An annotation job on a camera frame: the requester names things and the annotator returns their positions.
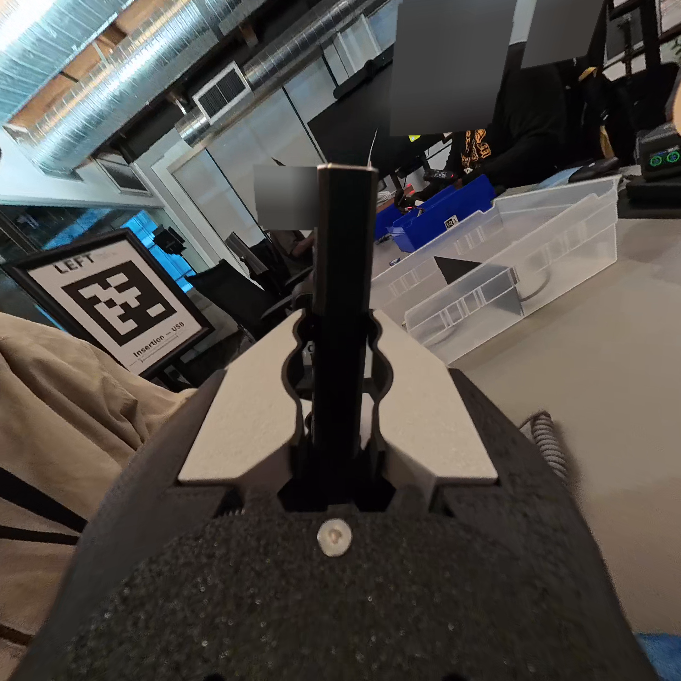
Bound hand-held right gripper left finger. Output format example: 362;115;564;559
178;310;320;513

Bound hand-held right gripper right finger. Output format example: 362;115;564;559
355;310;500;513

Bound grey usb cable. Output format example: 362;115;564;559
519;411;567;480

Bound black usb hub tower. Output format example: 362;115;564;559
311;164;380;469

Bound clear plastic bin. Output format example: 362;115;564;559
371;176;622;365

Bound black office chair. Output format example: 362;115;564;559
186;258;315;341

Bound black bin divider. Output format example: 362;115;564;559
433;255;525;318

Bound framed marker sign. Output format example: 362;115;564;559
2;229;216;380

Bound white vent grille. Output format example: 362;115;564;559
192;61;251;126

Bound black device with green lights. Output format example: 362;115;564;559
627;121;681;200

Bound silver ventilation duct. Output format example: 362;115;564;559
176;0;400;151
0;0;214;173

